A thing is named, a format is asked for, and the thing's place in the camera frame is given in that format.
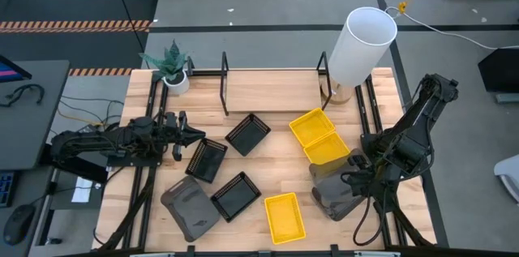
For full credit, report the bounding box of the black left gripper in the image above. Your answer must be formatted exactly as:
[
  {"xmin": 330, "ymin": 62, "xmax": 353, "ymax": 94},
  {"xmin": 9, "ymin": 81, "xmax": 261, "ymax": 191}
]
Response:
[{"xmin": 161, "ymin": 109, "xmax": 207, "ymax": 162}]

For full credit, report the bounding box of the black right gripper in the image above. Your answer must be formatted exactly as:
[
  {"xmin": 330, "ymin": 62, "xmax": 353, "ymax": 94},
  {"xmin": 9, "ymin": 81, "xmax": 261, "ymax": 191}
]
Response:
[{"xmin": 341, "ymin": 152, "xmax": 384, "ymax": 199}]

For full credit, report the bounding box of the grey translucent plastic bin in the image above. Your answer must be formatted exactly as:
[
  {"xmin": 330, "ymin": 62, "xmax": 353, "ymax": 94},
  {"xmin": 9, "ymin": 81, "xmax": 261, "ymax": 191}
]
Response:
[
  {"xmin": 308, "ymin": 148, "xmax": 372, "ymax": 209},
  {"xmin": 311, "ymin": 195, "xmax": 368, "ymax": 222},
  {"xmin": 160, "ymin": 174, "xmax": 222, "ymax": 243}
]

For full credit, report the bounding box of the black slotted plastic basket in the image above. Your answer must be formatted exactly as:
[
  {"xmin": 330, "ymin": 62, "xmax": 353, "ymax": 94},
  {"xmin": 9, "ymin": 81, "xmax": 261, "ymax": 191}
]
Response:
[
  {"xmin": 225, "ymin": 113, "xmax": 272, "ymax": 157},
  {"xmin": 185, "ymin": 138, "xmax": 229, "ymax": 185},
  {"xmin": 210, "ymin": 171, "xmax": 263, "ymax": 224}
]

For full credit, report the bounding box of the potted plant in white pot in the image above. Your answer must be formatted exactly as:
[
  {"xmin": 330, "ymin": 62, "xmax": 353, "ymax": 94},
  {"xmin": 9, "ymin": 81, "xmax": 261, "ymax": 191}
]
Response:
[{"xmin": 139, "ymin": 39, "xmax": 191, "ymax": 96}]

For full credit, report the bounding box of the white shade table lamp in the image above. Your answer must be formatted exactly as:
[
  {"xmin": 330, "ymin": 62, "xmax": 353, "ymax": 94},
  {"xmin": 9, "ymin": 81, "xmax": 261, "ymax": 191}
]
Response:
[{"xmin": 320, "ymin": 6, "xmax": 398, "ymax": 106}]

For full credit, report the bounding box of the grey side desk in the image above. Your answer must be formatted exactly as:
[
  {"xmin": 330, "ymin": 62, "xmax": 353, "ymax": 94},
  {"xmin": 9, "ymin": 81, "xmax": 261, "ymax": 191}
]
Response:
[{"xmin": 0, "ymin": 60, "xmax": 71, "ymax": 172}]

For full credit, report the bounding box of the white chair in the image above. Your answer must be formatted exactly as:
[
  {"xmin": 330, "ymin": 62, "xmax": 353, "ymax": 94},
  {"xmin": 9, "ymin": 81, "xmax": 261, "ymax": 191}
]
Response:
[{"xmin": 493, "ymin": 154, "xmax": 519, "ymax": 205}]

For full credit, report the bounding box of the black hazard-striped floor mat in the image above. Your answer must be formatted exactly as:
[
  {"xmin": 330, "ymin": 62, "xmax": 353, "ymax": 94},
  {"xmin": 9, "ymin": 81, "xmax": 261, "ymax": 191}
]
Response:
[{"xmin": 0, "ymin": 0, "xmax": 161, "ymax": 76}]

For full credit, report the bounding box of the black cabinet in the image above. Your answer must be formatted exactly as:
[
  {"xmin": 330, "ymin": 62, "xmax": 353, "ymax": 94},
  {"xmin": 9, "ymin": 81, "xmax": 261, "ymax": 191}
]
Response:
[{"xmin": 477, "ymin": 48, "xmax": 519, "ymax": 105}]

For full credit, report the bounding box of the black computer monitor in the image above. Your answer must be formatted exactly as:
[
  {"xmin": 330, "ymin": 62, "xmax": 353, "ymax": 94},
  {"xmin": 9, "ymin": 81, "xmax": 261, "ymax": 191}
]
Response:
[{"xmin": 0, "ymin": 54, "xmax": 32, "ymax": 84}]

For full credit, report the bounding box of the black keyboard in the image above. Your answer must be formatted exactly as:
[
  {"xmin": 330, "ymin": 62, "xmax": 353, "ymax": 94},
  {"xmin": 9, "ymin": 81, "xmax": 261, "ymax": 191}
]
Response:
[{"xmin": 0, "ymin": 171, "xmax": 18, "ymax": 208}]

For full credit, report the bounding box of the black computer mouse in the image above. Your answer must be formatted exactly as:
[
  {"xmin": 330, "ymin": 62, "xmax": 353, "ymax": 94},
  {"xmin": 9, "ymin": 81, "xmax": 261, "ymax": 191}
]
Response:
[{"xmin": 2, "ymin": 203, "xmax": 36, "ymax": 246}]

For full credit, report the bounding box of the black right arm cable loop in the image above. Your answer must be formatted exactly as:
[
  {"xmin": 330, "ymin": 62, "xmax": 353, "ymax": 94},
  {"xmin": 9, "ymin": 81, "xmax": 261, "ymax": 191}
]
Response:
[{"xmin": 352, "ymin": 191, "xmax": 391, "ymax": 246}]

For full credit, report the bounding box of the wooden shelf with black frame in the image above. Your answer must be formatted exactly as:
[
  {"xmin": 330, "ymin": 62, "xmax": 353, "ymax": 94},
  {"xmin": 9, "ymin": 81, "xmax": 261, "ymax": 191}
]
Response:
[{"xmin": 219, "ymin": 50, "xmax": 332, "ymax": 117}]

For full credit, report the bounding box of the thin black cable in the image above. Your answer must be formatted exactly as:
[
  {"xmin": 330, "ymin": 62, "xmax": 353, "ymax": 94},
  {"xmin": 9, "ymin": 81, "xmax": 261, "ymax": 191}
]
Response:
[{"xmin": 109, "ymin": 0, "xmax": 148, "ymax": 54}]

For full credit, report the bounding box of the black looped headset cable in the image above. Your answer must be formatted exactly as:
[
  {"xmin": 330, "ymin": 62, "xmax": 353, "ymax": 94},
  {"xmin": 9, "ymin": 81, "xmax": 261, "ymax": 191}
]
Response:
[{"xmin": 0, "ymin": 83, "xmax": 45, "ymax": 109}]

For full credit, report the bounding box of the white lamp cord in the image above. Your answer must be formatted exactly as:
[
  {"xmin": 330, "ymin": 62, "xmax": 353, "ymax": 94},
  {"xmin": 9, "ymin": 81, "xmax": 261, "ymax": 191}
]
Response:
[{"xmin": 384, "ymin": 5, "xmax": 519, "ymax": 51}]

